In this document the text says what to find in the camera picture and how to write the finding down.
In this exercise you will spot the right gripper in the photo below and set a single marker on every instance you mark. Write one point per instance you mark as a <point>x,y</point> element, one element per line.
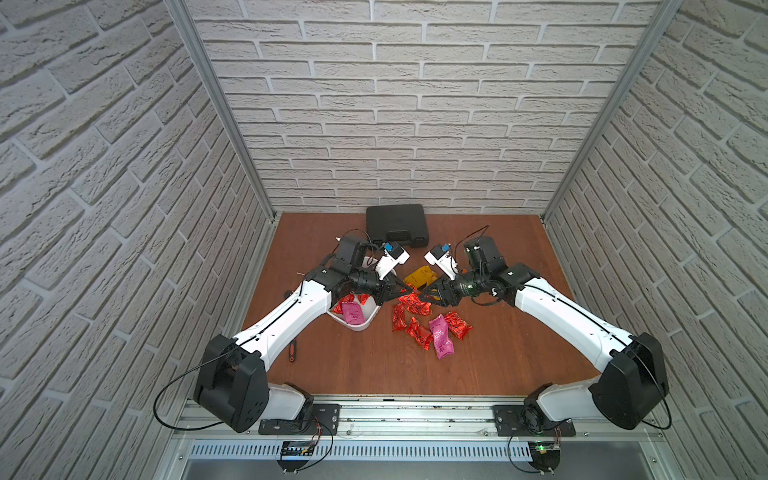
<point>443,289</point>

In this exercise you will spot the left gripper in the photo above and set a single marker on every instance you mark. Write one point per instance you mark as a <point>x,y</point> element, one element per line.
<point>387,289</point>

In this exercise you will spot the white storage box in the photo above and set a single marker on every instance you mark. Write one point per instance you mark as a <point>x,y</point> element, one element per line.
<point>370,309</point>

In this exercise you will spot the pink tea bag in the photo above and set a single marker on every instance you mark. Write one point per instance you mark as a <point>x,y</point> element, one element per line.
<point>442,342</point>
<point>353,314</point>

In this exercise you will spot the orange tea bag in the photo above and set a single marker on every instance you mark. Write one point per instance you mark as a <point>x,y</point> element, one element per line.
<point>421,277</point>

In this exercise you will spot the red tea bag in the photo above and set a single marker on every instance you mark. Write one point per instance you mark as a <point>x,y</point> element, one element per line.
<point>457,325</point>
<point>415,305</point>
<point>399,322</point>
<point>422,336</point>

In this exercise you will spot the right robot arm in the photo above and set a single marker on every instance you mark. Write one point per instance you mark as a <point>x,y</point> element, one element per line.
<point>632,379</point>

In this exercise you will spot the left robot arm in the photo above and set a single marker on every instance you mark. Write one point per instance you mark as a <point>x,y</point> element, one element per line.
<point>232,382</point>

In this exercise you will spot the black plastic tool case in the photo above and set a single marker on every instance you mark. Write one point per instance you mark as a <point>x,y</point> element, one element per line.
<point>405,224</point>

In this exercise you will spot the left controller board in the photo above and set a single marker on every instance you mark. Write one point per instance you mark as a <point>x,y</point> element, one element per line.
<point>295,455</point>

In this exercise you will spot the controller board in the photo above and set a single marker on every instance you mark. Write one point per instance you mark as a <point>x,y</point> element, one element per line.
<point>545,457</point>
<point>295,455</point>

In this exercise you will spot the right controller board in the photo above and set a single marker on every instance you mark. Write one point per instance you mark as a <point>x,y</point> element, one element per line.
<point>545,457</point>

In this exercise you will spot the aluminium front rail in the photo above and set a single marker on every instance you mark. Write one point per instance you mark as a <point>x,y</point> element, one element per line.
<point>453,418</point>

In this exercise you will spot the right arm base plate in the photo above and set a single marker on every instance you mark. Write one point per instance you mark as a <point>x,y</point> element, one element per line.
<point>521,420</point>

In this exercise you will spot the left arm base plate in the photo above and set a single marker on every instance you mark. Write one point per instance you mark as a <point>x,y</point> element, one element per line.
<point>324,416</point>

